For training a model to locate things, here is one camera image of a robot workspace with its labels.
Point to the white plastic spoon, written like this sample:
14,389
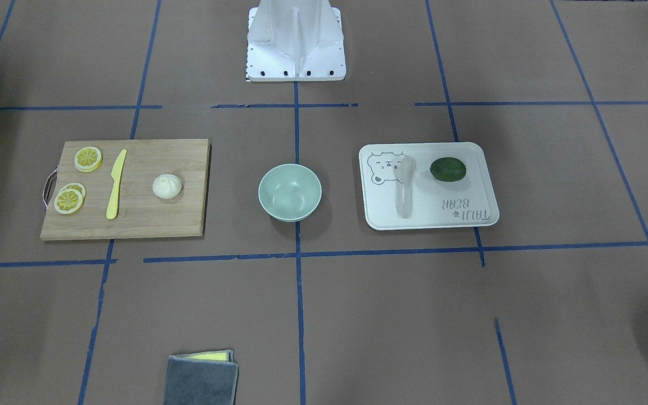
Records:
406,171

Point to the white steamed bun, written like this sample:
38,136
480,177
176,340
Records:
167,186

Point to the mint green bowl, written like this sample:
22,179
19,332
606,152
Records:
290,192

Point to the white bear tray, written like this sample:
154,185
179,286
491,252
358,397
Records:
469,202

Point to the green avocado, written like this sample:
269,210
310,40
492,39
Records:
448,169

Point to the yellow sponge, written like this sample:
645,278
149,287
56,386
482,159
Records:
221,355

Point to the bamboo cutting board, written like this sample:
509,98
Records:
141,214

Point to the yellow plastic knife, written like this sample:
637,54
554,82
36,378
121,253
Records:
116,176

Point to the grey folded cloth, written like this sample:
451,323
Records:
188,381

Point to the top lemon slice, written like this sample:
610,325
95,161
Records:
87,159

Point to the hidden lemon slice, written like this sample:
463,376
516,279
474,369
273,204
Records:
75,186

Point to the front lemon slice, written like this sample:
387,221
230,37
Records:
68,201

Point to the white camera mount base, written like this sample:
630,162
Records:
295,40

